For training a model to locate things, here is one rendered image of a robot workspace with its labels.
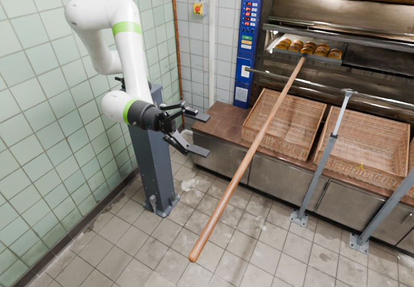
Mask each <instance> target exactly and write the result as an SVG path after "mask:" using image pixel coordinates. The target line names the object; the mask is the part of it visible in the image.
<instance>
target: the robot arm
mask: <svg viewBox="0 0 414 287"><path fill-rule="evenodd" d="M64 14H65V19H66V21H67V23H68V24H69V25H70V26H71V28H72V29H73V30H74V31H75V33H76V34H77V35H78V36H79V38H80V40H81V41H82V42H83V44H84V46H85V47H86V49H87V51H88V53H89V56H90V58H91V62H92V66H93V68H94V69H95V71H96V72H98V73H99V74H101V75H116V74H122V73H123V76H124V77H123V78H119V77H115V80H117V81H121V83H122V85H121V88H123V89H126V92H123V91H111V92H109V93H107V94H106V95H105V96H104V97H103V99H102V102H101V110H102V113H103V114H104V116H105V117H106V118H108V119H109V120H110V121H114V122H119V123H126V124H129V125H131V126H134V127H137V128H139V129H142V130H144V131H147V130H151V131H155V132H162V133H163V134H164V137H163V140H164V141H166V142H168V143H169V144H171V145H172V146H173V147H174V148H175V149H177V150H178V151H179V152H181V153H182V154H183V155H184V156H186V155H187V154H188V153H193V154H194V155H199V156H202V157H204V158H206V157H207V156H208V155H209V154H210V150H207V149H205V148H201V147H199V146H196V145H194V144H191V145H189V144H188V142H187V141H186V140H185V139H184V138H183V137H182V136H181V135H180V134H179V133H178V130H177V129H176V125H175V123H176V120H174V119H175V118H177V117H178V116H180V115H183V114H184V116H185V117H188V118H192V119H195V120H197V121H201V122H203V123H206V122H207V121H208V120H209V119H210V118H211V116H210V115H207V114H204V113H200V112H198V110H196V109H193V108H190V107H189V106H187V101H186V100H181V101H178V102H172V103H162V104H161V105H159V106H158V107H157V106H156V105H154V104H153V100H152V97H151V94H150V90H151V89H152V85H151V84H150V82H149V80H148V70H147V63H146V58H145V52H144V51H143V42H142V30H141V25H140V17H139V11H138V8H137V6H136V4H135V3H134V2H133V1H132V0H71V1H70V2H69V3H68V4H67V5H66V6H65V10H64ZM107 28H111V29H112V32H113V37H114V40H115V44H116V48H117V50H116V51H110V50H109V48H108V46H107V44H106V42H105V39H104V36H103V34H102V29H107ZM176 108H182V109H180V110H178V111H176V112H175V113H173V114H171V115H170V114H169V113H168V112H167V111H166V110H172V109H176ZM173 131H174V133H173V134H171V133H172V132H173Z"/></svg>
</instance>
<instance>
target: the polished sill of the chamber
mask: <svg viewBox="0 0 414 287"><path fill-rule="evenodd" d="M263 56H266V57H272V58H276V59H282V60H288V61H292V62H298V63H299V61H300V59H301V57H302V56H298V55H292V54H286V53H281V52H275V51H272V50H268V49H266V50H265V51H264V54H263ZM303 63H304V64H308V65H313V66H317V67H323V68H329V69H333V70H339V71H345V72H348V73H354V74H358V75H364V76H370V77H374V78H379V79H386V80H390V81H395V82H399V83H405V84H411V85H414V76H409V75H403V74H398V73H392V72H388V71H382V70H376V69H372V68H365V67H359V66H355V65H349V64H345V63H337V62H330V61H326V60H320V59H313V58H309V57H307V58H306V60H305V61H304V62H303Z"/></svg>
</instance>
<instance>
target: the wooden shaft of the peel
mask: <svg viewBox="0 0 414 287"><path fill-rule="evenodd" d="M304 61H305V57H302V58H301V59H300V61H299V63H298V65H297V67H296V68H295V70H294V72H293V74H292V75H291V77H290V79H289V80H288V82H287V84H286V86H285V88H284V89H283V91H282V93H281V94H280V97H279V98H278V100H277V101H276V103H275V105H274V107H273V109H272V110H271V112H270V114H269V115H268V117H267V119H266V121H265V123H264V124H263V126H262V128H261V130H260V131H259V133H258V135H257V136H256V138H255V140H254V142H253V144H252V145H251V147H250V149H249V150H248V152H247V154H246V156H245V157H244V159H243V161H242V162H241V165H240V166H239V168H238V170H237V171H236V173H235V175H234V177H233V179H232V180H231V182H230V184H229V186H228V187H227V189H226V191H225V192H224V194H223V196H222V198H221V200H220V201H219V203H218V205H217V206H216V208H215V210H214V212H213V213H212V215H211V217H210V218H209V221H208V222H207V224H206V226H205V227H204V229H203V231H202V233H201V235H200V236H199V238H198V239H197V242H196V243H195V245H194V247H193V248H192V250H191V252H190V254H189V256H188V259H189V261H190V262H192V263H195V262H196V261H197V259H198V257H199V255H200V254H201V252H202V250H203V248H204V246H205V244H206V242H207V240H208V238H209V237H210V235H211V233H212V231H213V230H214V228H215V226H216V224H217V222H218V220H219V218H220V216H221V214H222V213H223V211H224V209H225V207H226V206H227V203H228V202H229V200H230V198H231V196H232V194H233V192H234V190H235V189H236V187H237V185H238V183H239V181H240V179H241V177H242V175H243V174H244V172H245V170H246V168H247V166H248V165H249V163H250V161H251V159H252V157H253V155H254V153H255V151H256V150H257V148H258V146H259V144H260V142H261V140H262V138H263V137H264V134H265V133H266V131H267V129H268V127H269V126H270V124H271V122H272V120H273V118H274V116H275V114H276V112H277V110H278V109H279V107H280V105H281V103H282V102H283V99H284V98H285V96H286V94H287V92H288V90H289V88H290V86H291V85H292V83H293V81H294V79H295V77H296V75H297V74H298V71H299V70H300V68H301V66H302V64H303V62H304Z"/></svg>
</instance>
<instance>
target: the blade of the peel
mask: <svg viewBox="0 0 414 287"><path fill-rule="evenodd" d="M281 40H282V39H281ZM279 42H280V41H279ZM279 42H278V43H279ZM302 42H303V43H304V45H305V43H306V42H308V41H302ZM278 43H276V45H277V44H278ZM315 43H316V46H318V45H319V44H321V43H317V42H315ZM276 45H275V46H274V47H273V48H272V51H275V52H281V53H286V54H292V55H298V56H302V55H303V53H302V52H300V51H301V50H302V48H301V50H299V52H295V51H288V50H284V49H277V48H275V47H276ZM327 45H328V46H329V48H330V49H329V51H330V50H332V49H339V50H340V51H341V52H342V56H341V59H334V58H330V57H327V56H326V57H323V56H319V55H313V54H314V52H315V50H316V48H317V47H316V48H315V49H314V51H313V54H308V55H307V57H309V58H313V59H320V60H326V61H330V62H337V63H342V61H343V57H344V52H345V49H346V48H345V47H341V46H334V45H329V44H327ZM329 51H328V52H329ZM327 55H328V53H327Z"/></svg>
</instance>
